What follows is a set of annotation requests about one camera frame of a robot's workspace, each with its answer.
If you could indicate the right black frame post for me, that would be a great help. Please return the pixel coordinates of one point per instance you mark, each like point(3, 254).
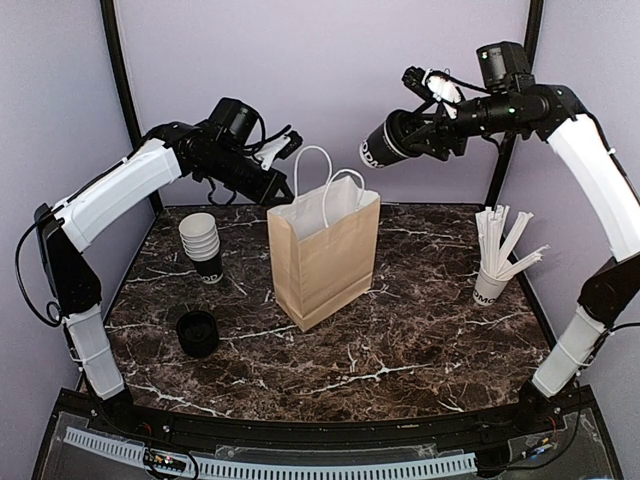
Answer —
point(505, 150)

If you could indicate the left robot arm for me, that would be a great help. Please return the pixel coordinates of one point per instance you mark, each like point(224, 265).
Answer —
point(216, 148)

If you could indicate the grey cable duct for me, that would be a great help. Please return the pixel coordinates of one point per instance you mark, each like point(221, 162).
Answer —
point(262, 463)

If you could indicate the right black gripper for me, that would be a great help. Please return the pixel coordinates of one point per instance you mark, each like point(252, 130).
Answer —
point(443, 127)

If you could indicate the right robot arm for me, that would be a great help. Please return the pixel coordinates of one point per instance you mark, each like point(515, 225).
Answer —
point(511, 101)

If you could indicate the stack of black lids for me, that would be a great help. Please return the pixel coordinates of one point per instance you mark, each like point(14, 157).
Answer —
point(197, 334)

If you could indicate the white cup holding straws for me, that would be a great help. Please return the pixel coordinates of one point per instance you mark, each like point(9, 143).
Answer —
point(487, 289)

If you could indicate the brown paper bag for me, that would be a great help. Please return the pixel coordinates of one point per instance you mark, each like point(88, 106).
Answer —
point(323, 246)

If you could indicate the wrapped paper straws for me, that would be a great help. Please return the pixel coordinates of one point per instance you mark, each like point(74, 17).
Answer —
point(496, 247)

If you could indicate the black frame post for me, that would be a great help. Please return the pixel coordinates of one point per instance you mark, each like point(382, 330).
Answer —
point(505, 150)
point(117, 61)

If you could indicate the stack of paper cups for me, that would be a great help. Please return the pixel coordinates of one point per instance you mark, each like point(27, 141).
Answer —
point(201, 243)

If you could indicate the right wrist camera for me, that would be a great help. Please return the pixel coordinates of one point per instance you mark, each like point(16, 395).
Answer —
point(433, 87)

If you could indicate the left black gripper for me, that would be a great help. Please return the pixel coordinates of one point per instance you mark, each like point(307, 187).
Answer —
point(273, 182)

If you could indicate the black cup lid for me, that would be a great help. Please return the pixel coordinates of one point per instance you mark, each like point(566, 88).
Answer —
point(399, 126)

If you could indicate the left black frame post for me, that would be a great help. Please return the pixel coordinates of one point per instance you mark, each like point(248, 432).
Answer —
point(117, 61)

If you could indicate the black paper coffee cup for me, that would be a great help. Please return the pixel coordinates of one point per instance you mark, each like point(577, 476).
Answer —
point(379, 151)

